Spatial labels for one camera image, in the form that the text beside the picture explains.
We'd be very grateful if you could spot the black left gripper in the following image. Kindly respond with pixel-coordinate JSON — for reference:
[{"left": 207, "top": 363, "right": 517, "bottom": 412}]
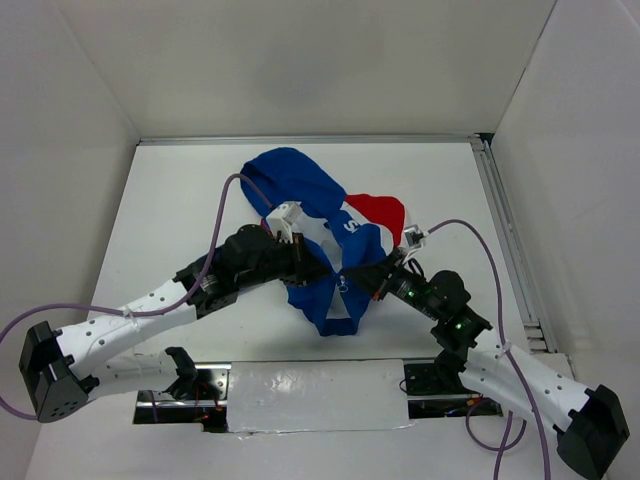
[{"left": 236, "top": 231, "right": 332, "bottom": 290}]

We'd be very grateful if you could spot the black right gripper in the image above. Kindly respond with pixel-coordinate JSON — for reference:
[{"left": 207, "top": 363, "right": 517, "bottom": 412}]
[{"left": 342, "top": 248, "right": 442, "bottom": 320}]

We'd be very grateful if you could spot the blue white red jacket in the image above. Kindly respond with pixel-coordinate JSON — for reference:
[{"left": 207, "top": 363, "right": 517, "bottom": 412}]
[{"left": 240, "top": 147, "right": 407, "bottom": 336}]

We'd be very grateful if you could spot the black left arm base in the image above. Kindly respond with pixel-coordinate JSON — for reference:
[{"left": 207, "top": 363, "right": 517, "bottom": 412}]
[{"left": 133, "top": 347, "right": 231, "bottom": 433}]

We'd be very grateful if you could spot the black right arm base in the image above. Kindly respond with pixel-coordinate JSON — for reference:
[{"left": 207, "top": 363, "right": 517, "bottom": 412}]
[{"left": 398, "top": 355, "right": 502, "bottom": 420}]

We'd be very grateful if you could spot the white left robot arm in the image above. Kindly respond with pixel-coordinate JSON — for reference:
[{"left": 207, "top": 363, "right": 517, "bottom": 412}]
[{"left": 19, "top": 225, "right": 330, "bottom": 423}]

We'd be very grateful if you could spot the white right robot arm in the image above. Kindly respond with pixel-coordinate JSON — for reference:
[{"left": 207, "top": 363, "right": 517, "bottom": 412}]
[{"left": 344, "top": 251, "right": 629, "bottom": 479}]

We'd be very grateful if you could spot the white taped panel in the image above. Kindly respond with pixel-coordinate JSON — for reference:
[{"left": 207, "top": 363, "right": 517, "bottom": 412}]
[{"left": 227, "top": 360, "right": 411, "bottom": 433}]

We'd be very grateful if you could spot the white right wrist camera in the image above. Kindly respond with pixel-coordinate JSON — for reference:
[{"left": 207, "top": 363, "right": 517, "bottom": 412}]
[{"left": 400, "top": 224, "right": 429, "bottom": 263}]

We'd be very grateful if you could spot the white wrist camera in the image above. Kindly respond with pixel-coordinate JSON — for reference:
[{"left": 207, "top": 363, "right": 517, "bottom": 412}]
[
  {"left": 400, "top": 224, "right": 429, "bottom": 263},
  {"left": 266, "top": 201, "right": 302, "bottom": 244}
]

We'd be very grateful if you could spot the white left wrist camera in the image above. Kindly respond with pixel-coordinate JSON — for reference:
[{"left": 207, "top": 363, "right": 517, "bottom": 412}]
[{"left": 266, "top": 201, "right": 302, "bottom": 244}]

